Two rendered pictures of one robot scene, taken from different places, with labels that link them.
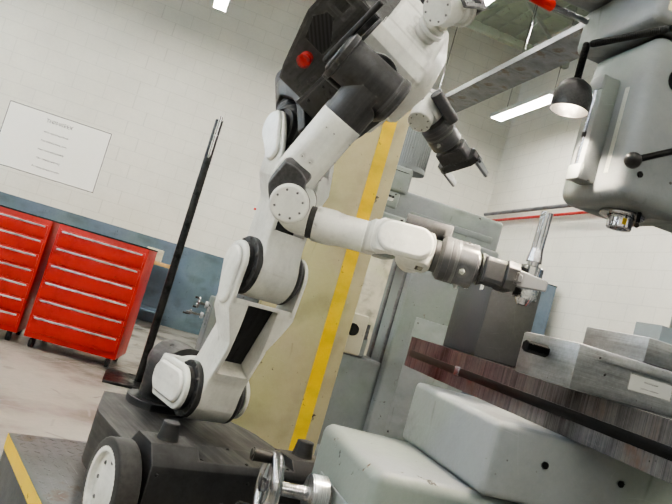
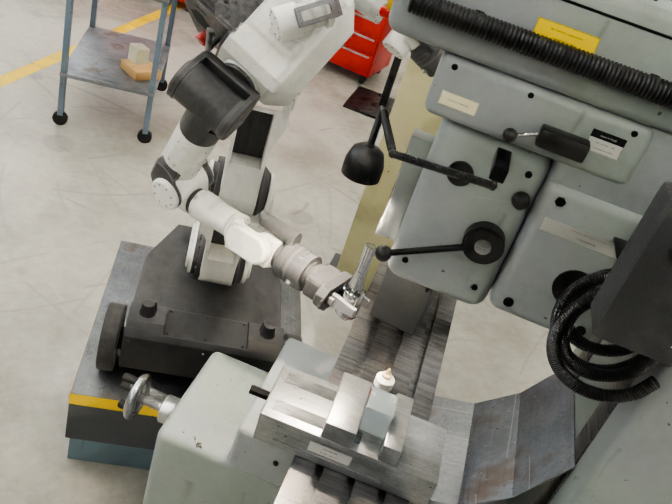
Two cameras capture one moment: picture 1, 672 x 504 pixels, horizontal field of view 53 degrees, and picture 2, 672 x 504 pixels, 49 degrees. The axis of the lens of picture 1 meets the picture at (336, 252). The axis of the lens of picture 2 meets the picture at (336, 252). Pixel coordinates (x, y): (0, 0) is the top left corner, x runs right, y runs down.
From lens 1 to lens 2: 1.31 m
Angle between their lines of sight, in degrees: 41
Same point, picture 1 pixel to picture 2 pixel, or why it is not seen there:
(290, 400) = not seen: hidden behind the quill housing
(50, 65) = not seen: outside the picture
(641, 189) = (407, 272)
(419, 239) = (253, 248)
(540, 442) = (271, 449)
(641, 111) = (416, 198)
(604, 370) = (285, 433)
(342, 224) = (208, 215)
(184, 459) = (150, 332)
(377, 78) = (202, 111)
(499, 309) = (394, 283)
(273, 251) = (230, 180)
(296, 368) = not seen: hidden behind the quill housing
